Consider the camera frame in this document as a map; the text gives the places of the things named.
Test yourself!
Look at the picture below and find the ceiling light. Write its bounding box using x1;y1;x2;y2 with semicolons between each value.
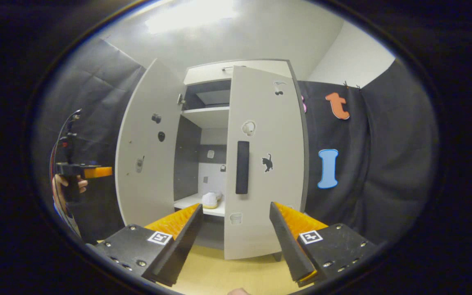
145;0;238;34

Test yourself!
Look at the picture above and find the white canvas shoe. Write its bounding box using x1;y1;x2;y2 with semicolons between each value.
202;191;223;209

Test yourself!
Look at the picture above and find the white grey shoe cabinet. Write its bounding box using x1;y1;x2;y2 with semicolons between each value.
173;59;308;251

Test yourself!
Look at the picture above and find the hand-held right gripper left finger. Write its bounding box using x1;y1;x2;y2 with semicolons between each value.
85;203;204;287

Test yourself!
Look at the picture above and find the red cable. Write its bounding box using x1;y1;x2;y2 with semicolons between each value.
49;115;77;213

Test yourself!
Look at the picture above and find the black door handle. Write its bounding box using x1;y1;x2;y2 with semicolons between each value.
235;141;250;195

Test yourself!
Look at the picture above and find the black backdrop cloth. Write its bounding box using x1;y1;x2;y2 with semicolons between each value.
35;39;146;243
300;59;439;243

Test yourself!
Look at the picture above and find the white cabinet drawer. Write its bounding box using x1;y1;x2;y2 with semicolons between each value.
184;59;292;86

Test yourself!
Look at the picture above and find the white cabinet door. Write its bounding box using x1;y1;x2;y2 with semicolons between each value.
115;59;185;238
224;66;305;261

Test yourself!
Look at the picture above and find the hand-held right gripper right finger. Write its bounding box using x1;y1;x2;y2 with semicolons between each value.
270;202;380;287

